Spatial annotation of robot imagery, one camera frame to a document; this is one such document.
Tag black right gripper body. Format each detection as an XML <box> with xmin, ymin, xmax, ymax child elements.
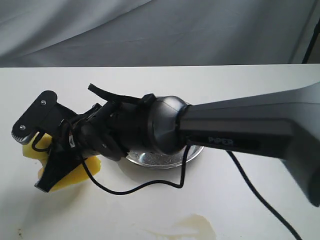
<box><xmin>53</xmin><ymin>99</ymin><xmax>150</xmax><ymax>163</ymax></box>

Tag yellow sponge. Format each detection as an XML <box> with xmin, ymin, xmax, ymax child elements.
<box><xmin>22</xmin><ymin>133</ymin><xmax>101</xmax><ymax>192</ymax></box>

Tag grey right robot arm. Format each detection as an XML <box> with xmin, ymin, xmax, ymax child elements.
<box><xmin>35</xmin><ymin>83</ymin><xmax>320</xmax><ymax>207</ymax></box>

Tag round steel bowl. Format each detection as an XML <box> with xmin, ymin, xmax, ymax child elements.
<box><xmin>126</xmin><ymin>146</ymin><xmax>205</xmax><ymax>170</ymax></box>

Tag white backdrop cloth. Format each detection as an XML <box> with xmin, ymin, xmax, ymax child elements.
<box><xmin>0</xmin><ymin>0</ymin><xmax>316</xmax><ymax>68</ymax></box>

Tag black stand pole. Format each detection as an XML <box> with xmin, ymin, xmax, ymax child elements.
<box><xmin>301</xmin><ymin>0</ymin><xmax>320</xmax><ymax>65</ymax></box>

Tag black camera cable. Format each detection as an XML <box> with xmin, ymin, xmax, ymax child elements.
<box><xmin>31</xmin><ymin>82</ymin><xmax>305</xmax><ymax>240</ymax></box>

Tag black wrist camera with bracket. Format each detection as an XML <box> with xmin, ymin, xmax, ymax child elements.
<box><xmin>11</xmin><ymin>90</ymin><xmax>77</xmax><ymax>145</ymax></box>

